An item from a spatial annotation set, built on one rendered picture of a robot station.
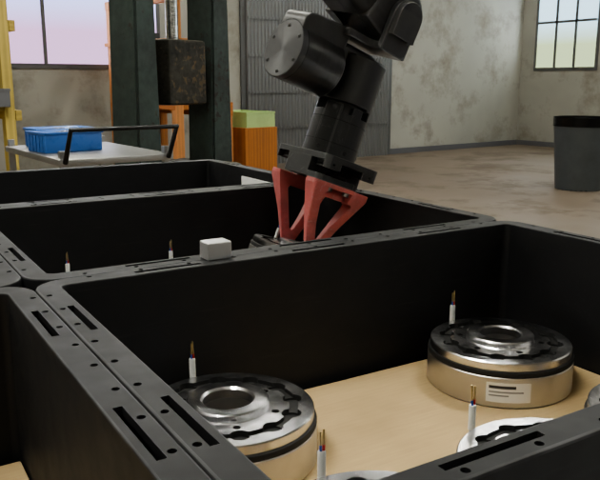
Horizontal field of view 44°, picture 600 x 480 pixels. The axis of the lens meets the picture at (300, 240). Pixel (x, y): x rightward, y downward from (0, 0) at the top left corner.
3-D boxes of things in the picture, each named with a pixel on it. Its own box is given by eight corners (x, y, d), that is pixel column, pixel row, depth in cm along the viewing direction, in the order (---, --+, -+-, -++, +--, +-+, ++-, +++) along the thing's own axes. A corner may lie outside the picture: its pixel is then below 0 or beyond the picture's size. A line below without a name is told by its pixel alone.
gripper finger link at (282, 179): (281, 245, 74) (311, 155, 73) (250, 230, 80) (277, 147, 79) (334, 260, 77) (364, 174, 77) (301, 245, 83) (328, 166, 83)
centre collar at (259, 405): (247, 384, 46) (247, 374, 46) (285, 414, 42) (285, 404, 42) (172, 401, 44) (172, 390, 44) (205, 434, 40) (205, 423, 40)
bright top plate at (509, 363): (503, 317, 61) (503, 310, 61) (603, 356, 52) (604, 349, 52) (403, 336, 57) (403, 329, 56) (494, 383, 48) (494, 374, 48)
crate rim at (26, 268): (318, 200, 90) (318, 180, 89) (504, 246, 65) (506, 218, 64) (-39, 234, 69) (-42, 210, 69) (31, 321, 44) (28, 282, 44)
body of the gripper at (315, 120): (322, 171, 71) (347, 98, 71) (273, 158, 80) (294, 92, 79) (373, 190, 75) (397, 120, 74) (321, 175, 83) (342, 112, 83)
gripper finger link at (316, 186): (292, 250, 72) (323, 158, 71) (260, 234, 78) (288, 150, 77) (347, 265, 76) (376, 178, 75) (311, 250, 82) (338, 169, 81)
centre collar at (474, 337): (501, 325, 58) (502, 317, 58) (550, 345, 53) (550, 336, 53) (451, 335, 55) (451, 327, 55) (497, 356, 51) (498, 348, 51)
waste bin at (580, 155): (573, 193, 704) (580, 118, 689) (536, 186, 756) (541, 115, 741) (621, 190, 722) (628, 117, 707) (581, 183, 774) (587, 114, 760)
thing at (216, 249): (223, 253, 51) (223, 237, 51) (231, 258, 50) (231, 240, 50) (199, 257, 50) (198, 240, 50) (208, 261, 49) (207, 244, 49)
